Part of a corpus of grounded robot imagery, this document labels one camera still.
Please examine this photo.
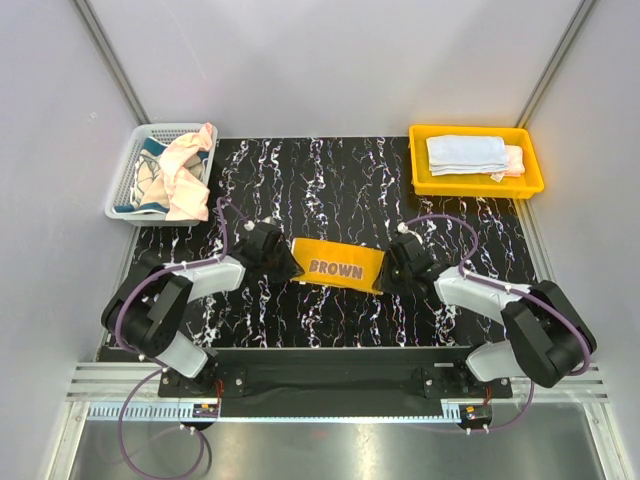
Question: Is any brown towel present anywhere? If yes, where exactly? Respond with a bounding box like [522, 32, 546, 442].
[291, 238, 384, 295]

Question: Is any pale pink towel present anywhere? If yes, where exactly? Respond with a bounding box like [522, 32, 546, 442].
[159, 123, 213, 221]

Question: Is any light blue white towel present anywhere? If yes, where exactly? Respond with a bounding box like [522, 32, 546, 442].
[425, 135, 508, 176]

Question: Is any pink rabbit towel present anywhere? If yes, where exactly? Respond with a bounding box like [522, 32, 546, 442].
[490, 145, 525, 182]

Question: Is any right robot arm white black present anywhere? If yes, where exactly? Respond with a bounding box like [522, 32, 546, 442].
[374, 224, 597, 397]

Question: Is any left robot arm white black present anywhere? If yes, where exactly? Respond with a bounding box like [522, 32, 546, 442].
[101, 221, 304, 396]

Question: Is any black marble pattern mat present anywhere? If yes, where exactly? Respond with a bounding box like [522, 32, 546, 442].
[134, 137, 536, 348]

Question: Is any teal patterned towel in basket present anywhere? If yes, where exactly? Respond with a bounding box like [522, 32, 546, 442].
[112, 137, 209, 220]

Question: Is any yellow plastic tray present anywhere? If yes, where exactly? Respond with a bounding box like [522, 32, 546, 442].
[409, 124, 544, 199]

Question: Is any white perforated plastic basket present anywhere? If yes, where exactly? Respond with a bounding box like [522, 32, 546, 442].
[105, 123, 218, 227]

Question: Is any right small connector board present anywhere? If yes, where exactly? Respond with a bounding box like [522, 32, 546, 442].
[461, 404, 493, 429]

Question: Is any small connector board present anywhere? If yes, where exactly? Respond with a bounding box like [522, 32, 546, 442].
[461, 404, 493, 429]
[192, 403, 220, 419]

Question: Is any left small connector board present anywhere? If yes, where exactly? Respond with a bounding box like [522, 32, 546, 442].
[192, 403, 220, 419]

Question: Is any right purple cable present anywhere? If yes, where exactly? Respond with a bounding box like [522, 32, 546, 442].
[397, 214, 599, 432]

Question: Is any purple cable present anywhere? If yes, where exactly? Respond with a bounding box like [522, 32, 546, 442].
[113, 197, 254, 476]
[397, 214, 599, 432]

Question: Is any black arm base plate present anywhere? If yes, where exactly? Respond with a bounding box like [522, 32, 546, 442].
[158, 347, 513, 400]

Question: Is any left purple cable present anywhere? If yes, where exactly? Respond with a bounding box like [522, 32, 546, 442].
[113, 197, 254, 476]

